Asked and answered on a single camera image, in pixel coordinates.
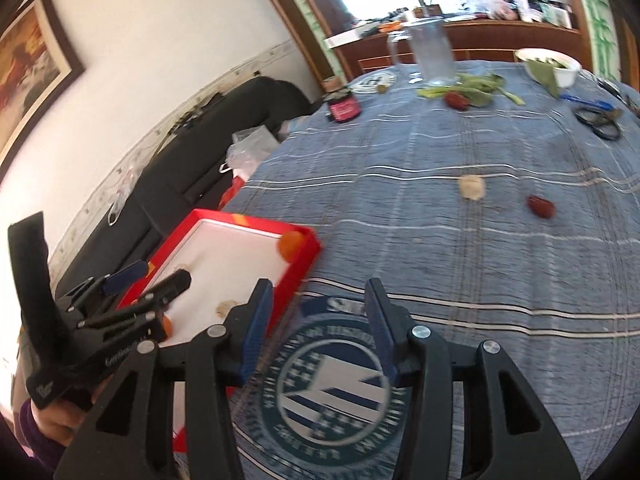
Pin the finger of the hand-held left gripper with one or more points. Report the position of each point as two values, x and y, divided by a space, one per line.
170 285
125 275

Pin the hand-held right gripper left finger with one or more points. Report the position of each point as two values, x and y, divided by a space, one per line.
257 330

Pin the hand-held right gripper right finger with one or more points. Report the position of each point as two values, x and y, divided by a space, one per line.
379 330

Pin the orange mandarin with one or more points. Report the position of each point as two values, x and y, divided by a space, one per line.
166 327
292 245

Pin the red box with white inside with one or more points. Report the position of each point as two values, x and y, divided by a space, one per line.
230 260

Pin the person's left forearm purple sleeve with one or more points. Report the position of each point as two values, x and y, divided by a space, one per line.
30 435

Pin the person's left hand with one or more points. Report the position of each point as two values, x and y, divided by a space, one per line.
55 417

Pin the clear plastic wrapper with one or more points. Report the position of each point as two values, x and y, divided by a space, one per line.
117 195

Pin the blue striped tablecloth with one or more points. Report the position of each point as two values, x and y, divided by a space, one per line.
425 240

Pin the red bag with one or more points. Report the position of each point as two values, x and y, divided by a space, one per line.
231 191

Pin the black sofa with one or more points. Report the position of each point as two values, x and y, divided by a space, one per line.
210 135

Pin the white plastic bag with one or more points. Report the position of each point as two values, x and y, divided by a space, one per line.
250 147

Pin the red date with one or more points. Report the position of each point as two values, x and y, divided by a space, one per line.
541 206
457 100

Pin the red jar with black lid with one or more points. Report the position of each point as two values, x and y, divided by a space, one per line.
342 105

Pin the small patterned plate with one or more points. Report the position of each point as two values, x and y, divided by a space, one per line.
375 82

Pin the green vegetable leaves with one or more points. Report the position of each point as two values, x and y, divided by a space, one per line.
475 87

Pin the clear glass pitcher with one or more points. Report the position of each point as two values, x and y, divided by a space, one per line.
430 50

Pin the blue pen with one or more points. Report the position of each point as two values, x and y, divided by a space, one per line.
585 102

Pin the white bowl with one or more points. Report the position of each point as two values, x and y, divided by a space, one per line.
547 66

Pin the wooden sideboard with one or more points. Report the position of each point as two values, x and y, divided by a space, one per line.
500 37

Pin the framed wall painting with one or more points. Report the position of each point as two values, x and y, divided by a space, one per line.
30 70

